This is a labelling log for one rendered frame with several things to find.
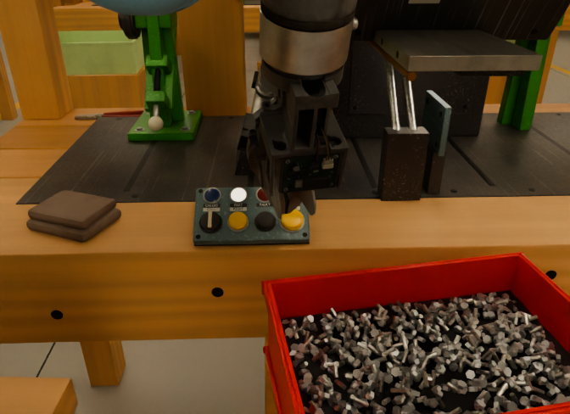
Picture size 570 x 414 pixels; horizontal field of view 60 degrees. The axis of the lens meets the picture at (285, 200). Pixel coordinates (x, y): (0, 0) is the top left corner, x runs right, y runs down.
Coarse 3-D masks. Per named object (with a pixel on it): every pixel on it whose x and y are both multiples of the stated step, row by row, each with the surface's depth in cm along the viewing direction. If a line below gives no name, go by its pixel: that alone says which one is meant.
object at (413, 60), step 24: (384, 48) 70; (408, 48) 62; (432, 48) 62; (456, 48) 62; (480, 48) 62; (504, 48) 62; (408, 72) 59; (456, 72) 62; (480, 72) 61; (504, 72) 61
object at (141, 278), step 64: (0, 256) 62; (64, 256) 62; (128, 256) 63; (192, 256) 63; (256, 256) 63; (320, 256) 64; (384, 256) 64; (448, 256) 64; (0, 320) 67; (64, 320) 67; (128, 320) 67; (192, 320) 68; (256, 320) 68
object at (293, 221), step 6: (294, 210) 63; (282, 216) 63; (288, 216) 63; (294, 216) 63; (300, 216) 63; (282, 222) 63; (288, 222) 62; (294, 222) 62; (300, 222) 63; (288, 228) 62; (294, 228) 62
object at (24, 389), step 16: (0, 384) 50; (16, 384) 50; (32, 384) 50; (48, 384) 50; (64, 384) 50; (0, 400) 48; (16, 400) 48; (32, 400) 48; (48, 400) 48; (64, 400) 49
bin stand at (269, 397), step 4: (268, 336) 63; (268, 340) 62; (268, 344) 62; (268, 372) 58; (268, 376) 57; (268, 380) 57; (268, 384) 56; (268, 388) 56; (268, 392) 55; (272, 392) 55; (268, 396) 55; (272, 396) 55; (268, 400) 54; (272, 400) 54; (268, 404) 54; (272, 404) 54; (268, 408) 53; (272, 408) 53; (276, 408) 53; (268, 412) 53; (272, 412) 53; (276, 412) 53
